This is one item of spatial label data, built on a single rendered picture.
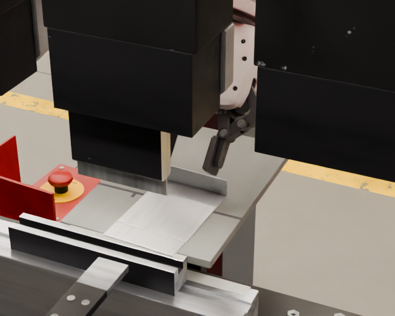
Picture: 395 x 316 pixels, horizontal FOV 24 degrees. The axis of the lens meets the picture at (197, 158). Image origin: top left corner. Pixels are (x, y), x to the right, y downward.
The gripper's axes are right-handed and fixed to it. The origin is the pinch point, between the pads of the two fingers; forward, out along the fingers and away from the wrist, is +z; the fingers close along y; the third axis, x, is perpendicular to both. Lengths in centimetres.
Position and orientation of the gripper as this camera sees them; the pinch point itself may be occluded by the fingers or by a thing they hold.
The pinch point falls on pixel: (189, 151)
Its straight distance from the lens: 102.2
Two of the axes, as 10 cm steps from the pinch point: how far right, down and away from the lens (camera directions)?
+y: 8.9, 2.3, -3.9
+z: -2.9, 9.5, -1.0
